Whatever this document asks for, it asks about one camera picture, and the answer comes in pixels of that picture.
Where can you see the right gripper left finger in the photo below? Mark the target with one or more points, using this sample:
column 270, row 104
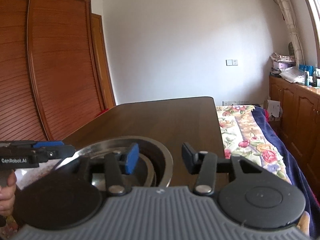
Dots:
column 116, row 164

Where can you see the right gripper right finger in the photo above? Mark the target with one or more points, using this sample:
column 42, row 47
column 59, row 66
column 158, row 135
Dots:
column 203, row 164

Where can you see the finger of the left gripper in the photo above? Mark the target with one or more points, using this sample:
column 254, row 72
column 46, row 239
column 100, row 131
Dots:
column 41, row 144
column 47, row 153

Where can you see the floral white plate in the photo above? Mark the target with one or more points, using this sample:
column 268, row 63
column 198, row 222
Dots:
column 27, row 176

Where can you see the large steel bowl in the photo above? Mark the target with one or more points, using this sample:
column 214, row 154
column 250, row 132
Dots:
column 154, row 167

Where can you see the medium steel bowl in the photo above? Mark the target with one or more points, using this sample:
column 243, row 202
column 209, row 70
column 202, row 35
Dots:
column 143, row 175

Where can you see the person's left hand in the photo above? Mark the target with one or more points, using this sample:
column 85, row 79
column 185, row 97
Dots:
column 8, row 196

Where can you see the floral bed quilt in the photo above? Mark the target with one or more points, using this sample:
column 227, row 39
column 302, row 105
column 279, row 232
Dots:
column 241, row 135

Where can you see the wooden louvered wardrobe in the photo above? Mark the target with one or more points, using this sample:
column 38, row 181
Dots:
column 54, row 69

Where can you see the white paper bag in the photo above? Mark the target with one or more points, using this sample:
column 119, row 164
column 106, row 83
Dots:
column 273, row 108

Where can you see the blue blanket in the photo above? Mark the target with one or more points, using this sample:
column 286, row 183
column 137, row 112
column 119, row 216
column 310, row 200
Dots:
column 293, row 171

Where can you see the wooden low cabinet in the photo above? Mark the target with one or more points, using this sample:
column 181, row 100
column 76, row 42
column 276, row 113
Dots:
column 299, row 124

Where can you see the clear plastic bag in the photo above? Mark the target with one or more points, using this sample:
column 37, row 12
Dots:
column 293, row 75

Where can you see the stack of folded fabrics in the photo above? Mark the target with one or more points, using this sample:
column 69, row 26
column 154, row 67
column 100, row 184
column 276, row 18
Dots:
column 281, row 63

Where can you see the patterned curtain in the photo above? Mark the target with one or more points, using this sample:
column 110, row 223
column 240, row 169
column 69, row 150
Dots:
column 290, row 20

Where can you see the wall power strip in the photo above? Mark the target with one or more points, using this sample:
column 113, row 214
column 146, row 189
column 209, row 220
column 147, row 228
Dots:
column 235, row 102

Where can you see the wall light switch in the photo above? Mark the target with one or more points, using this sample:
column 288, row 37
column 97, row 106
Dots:
column 231, row 62

